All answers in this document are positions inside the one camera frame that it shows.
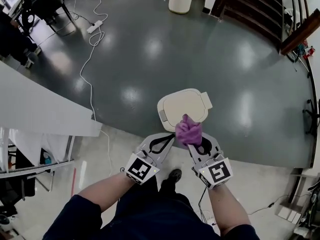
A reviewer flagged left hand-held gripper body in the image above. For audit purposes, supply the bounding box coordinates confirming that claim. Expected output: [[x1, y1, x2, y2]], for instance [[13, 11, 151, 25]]
[[124, 133, 176, 186]]

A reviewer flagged dark wooden staircase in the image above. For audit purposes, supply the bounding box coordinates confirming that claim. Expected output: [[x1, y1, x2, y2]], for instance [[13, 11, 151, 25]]
[[211, 0, 286, 48]]

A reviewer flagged thin black floor cable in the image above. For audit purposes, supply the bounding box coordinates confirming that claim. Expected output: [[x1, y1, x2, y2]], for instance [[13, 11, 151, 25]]
[[245, 193, 292, 216]]

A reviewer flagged person's left forearm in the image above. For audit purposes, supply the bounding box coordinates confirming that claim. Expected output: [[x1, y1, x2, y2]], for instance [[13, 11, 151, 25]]
[[76, 171, 141, 214]]

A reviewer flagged white shelf desk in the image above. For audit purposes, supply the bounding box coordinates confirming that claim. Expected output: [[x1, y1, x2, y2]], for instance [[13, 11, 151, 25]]
[[0, 126, 76, 180]]

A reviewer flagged brown wooden newel post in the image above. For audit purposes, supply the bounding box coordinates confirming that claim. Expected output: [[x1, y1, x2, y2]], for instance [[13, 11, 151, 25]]
[[279, 8, 320, 57]]

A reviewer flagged long white power cable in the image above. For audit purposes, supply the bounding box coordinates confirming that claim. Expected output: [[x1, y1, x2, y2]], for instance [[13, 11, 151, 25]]
[[77, 0, 114, 170]]

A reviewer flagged person's dark navy clothing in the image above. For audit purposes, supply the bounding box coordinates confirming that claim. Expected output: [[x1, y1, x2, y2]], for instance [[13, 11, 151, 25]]
[[42, 175, 261, 240]]

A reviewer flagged person's black shoe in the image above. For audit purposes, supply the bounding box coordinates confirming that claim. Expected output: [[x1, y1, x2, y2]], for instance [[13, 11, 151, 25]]
[[167, 168, 183, 185]]

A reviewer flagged black office chair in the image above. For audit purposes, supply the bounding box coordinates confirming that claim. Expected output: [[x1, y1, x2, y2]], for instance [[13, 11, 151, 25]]
[[301, 98, 320, 137]]

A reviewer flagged wooden stair railing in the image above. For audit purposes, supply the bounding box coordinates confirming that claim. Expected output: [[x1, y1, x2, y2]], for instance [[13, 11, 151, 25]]
[[279, 0, 310, 39]]

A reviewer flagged black plastic chair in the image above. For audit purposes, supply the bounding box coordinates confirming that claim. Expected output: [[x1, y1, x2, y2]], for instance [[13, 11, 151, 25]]
[[20, 0, 74, 35]]

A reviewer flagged green orange floor machine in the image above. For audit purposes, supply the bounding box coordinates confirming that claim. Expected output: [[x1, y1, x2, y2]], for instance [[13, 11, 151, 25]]
[[286, 39, 309, 63]]

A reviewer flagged red fire extinguisher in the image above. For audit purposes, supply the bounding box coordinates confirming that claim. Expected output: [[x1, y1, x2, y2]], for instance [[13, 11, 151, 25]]
[[303, 46, 316, 60]]

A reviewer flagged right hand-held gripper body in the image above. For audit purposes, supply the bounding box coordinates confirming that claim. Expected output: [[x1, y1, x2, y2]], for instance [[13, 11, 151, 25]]
[[187, 132, 234, 190]]

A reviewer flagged person's right forearm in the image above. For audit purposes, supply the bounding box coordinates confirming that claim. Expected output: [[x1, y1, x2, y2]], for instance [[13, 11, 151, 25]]
[[206, 182, 252, 238]]

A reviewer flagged white power strip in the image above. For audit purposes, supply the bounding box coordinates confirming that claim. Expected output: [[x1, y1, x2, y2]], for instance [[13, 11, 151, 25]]
[[86, 20, 104, 34]]

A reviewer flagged black metal frame chair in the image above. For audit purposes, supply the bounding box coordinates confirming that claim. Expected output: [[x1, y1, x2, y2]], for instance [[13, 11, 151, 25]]
[[0, 143, 55, 217]]

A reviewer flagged white curved pillar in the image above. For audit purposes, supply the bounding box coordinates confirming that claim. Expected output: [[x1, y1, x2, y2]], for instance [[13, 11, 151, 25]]
[[0, 60, 103, 138]]

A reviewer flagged blue bucket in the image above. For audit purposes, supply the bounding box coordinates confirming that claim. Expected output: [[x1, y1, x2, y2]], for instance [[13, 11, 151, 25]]
[[40, 152, 55, 167]]

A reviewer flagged cream lidded trash bin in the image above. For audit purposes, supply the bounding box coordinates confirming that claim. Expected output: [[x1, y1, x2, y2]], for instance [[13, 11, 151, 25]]
[[156, 88, 214, 135]]

